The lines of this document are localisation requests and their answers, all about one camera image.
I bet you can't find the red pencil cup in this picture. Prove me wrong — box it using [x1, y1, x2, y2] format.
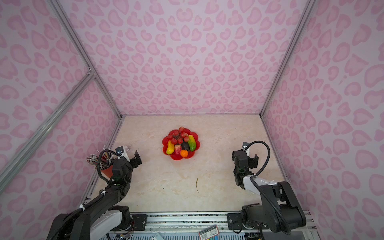
[101, 166, 113, 178]

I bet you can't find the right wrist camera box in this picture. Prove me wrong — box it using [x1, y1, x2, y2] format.
[242, 142, 250, 151]

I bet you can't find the right aluminium corner post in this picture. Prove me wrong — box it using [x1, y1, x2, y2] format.
[259, 0, 317, 118]

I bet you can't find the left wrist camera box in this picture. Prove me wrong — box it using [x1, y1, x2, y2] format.
[116, 146, 130, 162]

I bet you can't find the barcode labelled box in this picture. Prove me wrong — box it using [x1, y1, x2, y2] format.
[199, 225, 220, 240]

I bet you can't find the fake small orange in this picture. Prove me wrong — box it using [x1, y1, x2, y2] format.
[180, 150, 189, 158]

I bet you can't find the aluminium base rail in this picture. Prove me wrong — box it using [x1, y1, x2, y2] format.
[106, 211, 320, 240]

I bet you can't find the fake green yellow mango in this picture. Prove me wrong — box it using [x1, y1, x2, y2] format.
[188, 135, 197, 152]

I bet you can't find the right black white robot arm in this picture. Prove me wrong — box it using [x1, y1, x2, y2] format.
[228, 150, 307, 235]

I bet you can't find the fake red grape bunch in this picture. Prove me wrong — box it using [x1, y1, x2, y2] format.
[166, 127, 191, 145]

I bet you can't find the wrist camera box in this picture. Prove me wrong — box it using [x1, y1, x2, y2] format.
[242, 142, 250, 151]
[116, 146, 130, 162]

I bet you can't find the diagonal aluminium wall bar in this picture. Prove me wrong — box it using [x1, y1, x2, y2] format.
[1, 71, 95, 193]

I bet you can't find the red flower-shaped fruit bowl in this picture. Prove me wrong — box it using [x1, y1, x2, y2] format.
[162, 127, 201, 161]

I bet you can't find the bundle of pencils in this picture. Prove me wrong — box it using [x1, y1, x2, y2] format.
[86, 148, 116, 170]

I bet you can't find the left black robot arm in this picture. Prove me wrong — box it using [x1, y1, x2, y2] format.
[47, 147, 142, 240]

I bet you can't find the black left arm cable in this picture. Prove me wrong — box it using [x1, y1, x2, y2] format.
[96, 149, 121, 185]

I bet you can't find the fake dark avocado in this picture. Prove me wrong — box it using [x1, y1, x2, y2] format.
[181, 142, 190, 151]

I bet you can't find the aluminium corner frame post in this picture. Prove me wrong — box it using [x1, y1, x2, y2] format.
[47, 0, 124, 119]

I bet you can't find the fake red strawberry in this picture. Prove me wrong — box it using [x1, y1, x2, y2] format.
[174, 145, 183, 155]

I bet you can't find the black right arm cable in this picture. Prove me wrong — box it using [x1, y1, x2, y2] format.
[244, 140, 292, 236]

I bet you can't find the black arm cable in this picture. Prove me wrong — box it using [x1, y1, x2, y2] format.
[244, 140, 292, 236]
[96, 149, 121, 185]

